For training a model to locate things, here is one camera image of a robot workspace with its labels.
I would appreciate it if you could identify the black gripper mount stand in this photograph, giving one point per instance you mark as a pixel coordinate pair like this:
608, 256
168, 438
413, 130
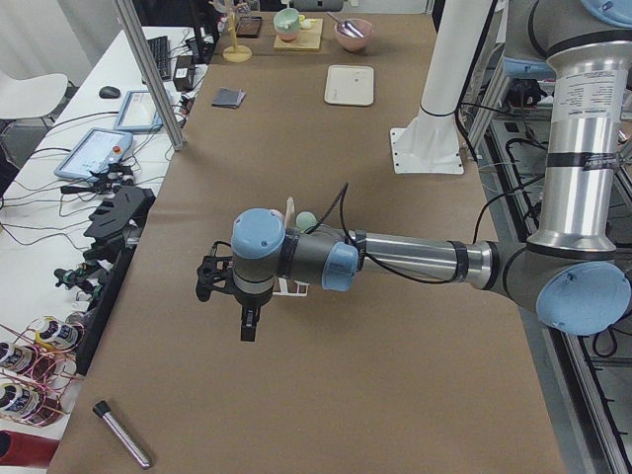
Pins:
110, 226

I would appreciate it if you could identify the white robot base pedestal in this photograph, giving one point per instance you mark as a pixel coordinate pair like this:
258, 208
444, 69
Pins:
429, 144

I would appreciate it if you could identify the green cup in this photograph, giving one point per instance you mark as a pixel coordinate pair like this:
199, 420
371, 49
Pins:
306, 221

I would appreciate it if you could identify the blue teach pendant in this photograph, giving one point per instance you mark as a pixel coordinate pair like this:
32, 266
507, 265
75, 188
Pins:
138, 113
96, 151

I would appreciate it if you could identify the white chair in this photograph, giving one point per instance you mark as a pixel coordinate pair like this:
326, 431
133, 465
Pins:
32, 98

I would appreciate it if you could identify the cream rabbit tray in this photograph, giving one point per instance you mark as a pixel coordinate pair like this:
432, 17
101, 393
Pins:
348, 85

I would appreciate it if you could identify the metal ice scoop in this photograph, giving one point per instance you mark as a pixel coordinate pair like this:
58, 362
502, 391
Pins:
347, 27

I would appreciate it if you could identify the grey folded cloth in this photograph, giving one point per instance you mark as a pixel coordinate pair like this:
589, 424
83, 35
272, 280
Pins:
228, 98

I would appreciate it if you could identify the silver cylinder black cap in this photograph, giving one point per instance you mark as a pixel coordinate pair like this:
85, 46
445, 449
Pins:
103, 410

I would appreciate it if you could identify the aluminium frame post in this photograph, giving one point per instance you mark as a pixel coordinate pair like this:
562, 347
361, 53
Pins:
138, 44

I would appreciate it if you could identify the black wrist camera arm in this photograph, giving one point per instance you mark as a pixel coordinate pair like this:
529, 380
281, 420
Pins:
215, 273

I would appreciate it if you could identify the blue teach pendant far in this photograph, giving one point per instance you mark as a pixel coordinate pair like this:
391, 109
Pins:
138, 113

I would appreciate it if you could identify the black computer mouse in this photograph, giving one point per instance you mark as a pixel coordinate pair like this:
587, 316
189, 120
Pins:
109, 93

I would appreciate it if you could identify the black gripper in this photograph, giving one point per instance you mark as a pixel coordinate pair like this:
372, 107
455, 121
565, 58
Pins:
246, 301

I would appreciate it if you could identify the blue teach pendant near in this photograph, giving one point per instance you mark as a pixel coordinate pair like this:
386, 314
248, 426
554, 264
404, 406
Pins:
96, 151

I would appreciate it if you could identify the stacked green bowls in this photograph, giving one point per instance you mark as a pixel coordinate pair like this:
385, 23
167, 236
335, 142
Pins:
287, 24

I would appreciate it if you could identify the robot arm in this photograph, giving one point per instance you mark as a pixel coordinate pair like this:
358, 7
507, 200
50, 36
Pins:
565, 272

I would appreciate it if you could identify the wooden cutting board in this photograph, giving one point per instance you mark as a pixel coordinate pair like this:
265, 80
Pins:
306, 41

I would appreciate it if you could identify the black keyboard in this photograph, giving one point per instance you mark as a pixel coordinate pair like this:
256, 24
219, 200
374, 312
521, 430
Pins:
160, 51

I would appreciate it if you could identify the wooden mug tree stand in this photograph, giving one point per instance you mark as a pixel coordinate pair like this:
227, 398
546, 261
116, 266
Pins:
235, 52

